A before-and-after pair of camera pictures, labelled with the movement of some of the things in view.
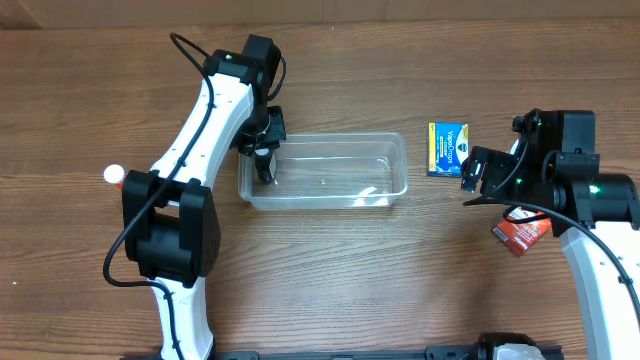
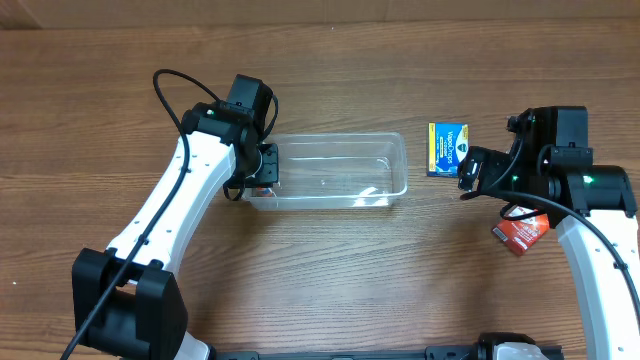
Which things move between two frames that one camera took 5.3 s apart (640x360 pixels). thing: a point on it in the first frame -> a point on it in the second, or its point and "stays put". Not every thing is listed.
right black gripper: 480,170 stays put
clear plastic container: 330,170 stays put
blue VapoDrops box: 447,148 stays put
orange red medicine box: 519,237 stays put
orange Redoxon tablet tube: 115,174 -> 264,192
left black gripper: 263,148 -> 269,166
